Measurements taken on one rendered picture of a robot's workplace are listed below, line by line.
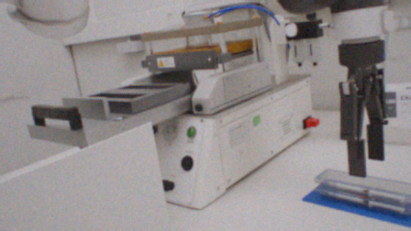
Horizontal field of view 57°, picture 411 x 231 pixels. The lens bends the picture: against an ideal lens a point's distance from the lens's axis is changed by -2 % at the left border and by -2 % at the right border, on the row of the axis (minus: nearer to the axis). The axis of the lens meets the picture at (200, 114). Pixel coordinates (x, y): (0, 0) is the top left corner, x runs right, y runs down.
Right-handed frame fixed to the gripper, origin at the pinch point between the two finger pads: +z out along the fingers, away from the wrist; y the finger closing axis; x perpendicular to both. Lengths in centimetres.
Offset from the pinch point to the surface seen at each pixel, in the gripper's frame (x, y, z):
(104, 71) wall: -166, -45, -10
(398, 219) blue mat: 6.6, 3.6, 9.7
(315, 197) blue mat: -9.6, 3.0, 9.6
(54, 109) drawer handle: -39, 38, -16
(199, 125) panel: -29.9, 12.3, -6.6
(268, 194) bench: -18.6, 6.3, 9.6
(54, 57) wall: -192, -29, -22
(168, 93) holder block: -33.2, 16.5, -14.2
